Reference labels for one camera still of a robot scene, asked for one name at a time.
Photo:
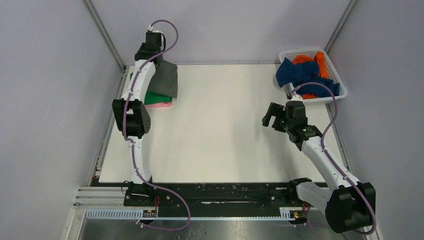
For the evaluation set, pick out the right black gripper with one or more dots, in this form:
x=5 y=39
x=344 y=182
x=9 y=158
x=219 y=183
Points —
x=276 y=110

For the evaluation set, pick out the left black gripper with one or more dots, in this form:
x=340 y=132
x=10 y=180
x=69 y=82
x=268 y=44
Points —
x=142 y=47

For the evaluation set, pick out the grey t-shirt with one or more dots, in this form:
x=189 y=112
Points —
x=165 y=80

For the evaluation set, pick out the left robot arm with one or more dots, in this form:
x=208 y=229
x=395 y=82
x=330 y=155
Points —
x=132 y=117

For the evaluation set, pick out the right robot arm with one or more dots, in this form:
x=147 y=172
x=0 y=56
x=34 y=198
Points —
x=348 y=204

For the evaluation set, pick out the blue t-shirt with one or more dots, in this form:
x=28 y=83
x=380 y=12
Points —
x=300 y=73

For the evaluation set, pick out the folded green t-shirt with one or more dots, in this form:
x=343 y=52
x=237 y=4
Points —
x=159 y=97

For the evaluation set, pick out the folded pink t-shirt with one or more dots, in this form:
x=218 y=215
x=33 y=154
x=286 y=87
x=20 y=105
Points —
x=159 y=105

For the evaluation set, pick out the white plastic basket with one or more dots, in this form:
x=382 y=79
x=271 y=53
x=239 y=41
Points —
x=311 y=52

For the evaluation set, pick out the orange t-shirt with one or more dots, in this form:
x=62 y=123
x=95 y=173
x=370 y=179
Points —
x=319 y=63

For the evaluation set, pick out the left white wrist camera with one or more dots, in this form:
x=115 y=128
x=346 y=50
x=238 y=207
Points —
x=152 y=30

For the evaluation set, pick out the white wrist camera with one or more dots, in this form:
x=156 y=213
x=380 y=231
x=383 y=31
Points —
x=152 y=30
x=294 y=97

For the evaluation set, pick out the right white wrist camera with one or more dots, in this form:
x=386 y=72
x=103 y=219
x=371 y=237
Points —
x=294 y=97

